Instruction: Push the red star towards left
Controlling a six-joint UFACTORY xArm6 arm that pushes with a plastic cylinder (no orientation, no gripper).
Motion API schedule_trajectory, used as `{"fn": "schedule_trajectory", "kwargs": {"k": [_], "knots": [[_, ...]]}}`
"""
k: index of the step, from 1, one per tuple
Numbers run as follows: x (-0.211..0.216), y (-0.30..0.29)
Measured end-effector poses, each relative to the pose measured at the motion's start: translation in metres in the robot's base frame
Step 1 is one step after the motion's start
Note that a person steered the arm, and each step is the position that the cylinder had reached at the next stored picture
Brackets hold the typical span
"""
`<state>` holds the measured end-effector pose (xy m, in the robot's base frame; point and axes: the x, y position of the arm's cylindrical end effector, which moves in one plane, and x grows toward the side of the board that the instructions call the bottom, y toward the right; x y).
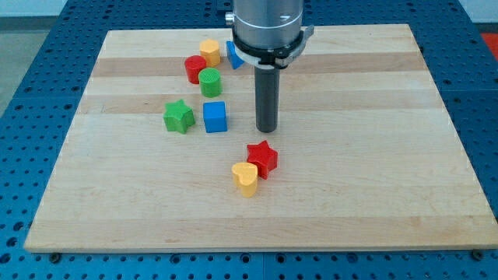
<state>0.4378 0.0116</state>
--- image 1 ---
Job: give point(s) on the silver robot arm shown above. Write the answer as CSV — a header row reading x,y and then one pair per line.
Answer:
x,y
268,34

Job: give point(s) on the red star block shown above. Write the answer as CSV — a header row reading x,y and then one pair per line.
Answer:
x,y
264,157

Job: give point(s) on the green star block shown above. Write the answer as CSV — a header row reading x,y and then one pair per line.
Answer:
x,y
178,116

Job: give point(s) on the yellow heart block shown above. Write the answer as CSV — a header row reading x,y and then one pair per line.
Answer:
x,y
245,177

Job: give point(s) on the blue cube block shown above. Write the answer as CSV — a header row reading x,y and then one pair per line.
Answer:
x,y
214,116

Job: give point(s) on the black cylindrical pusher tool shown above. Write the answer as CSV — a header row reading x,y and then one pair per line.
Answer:
x,y
266,85

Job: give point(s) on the green cylinder block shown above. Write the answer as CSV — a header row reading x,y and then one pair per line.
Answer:
x,y
210,82

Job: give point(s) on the blue triangle block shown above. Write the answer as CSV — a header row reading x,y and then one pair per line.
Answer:
x,y
233,58

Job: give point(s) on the wooden board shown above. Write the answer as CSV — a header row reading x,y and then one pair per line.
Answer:
x,y
369,158

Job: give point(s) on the red cylinder block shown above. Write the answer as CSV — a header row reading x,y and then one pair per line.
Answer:
x,y
193,65

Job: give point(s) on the yellow hexagon block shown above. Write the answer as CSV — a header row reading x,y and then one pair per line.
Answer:
x,y
210,51

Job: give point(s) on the blue perforated table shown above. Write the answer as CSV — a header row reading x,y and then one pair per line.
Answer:
x,y
37,119

